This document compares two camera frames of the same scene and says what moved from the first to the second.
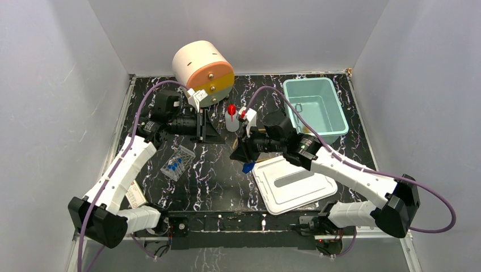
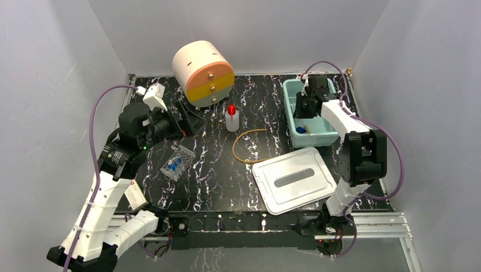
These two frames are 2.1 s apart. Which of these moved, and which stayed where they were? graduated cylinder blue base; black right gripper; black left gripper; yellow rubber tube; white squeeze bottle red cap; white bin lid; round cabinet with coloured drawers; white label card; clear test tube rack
Moved: graduated cylinder blue base; black left gripper; black right gripper
Stayed: white squeeze bottle red cap; round cabinet with coloured drawers; yellow rubber tube; white label card; clear test tube rack; white bin lid
